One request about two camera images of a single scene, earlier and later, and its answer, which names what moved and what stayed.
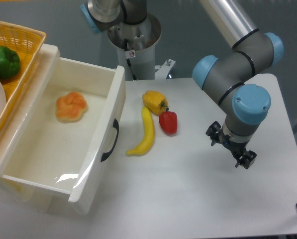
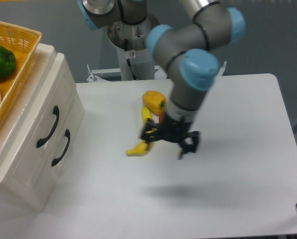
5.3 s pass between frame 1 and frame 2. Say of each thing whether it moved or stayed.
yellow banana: stayed
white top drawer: moved
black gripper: moved
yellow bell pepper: stayed
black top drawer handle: moved
